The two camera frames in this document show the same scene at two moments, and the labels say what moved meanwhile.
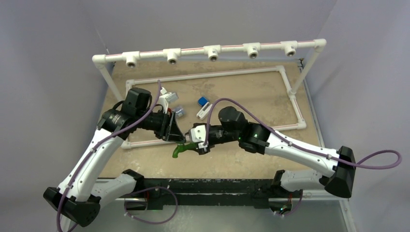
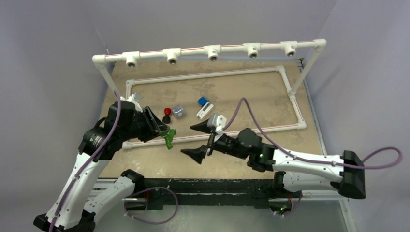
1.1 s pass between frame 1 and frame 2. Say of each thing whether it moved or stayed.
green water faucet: moved
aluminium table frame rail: stayed
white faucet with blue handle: stayed
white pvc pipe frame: stayed
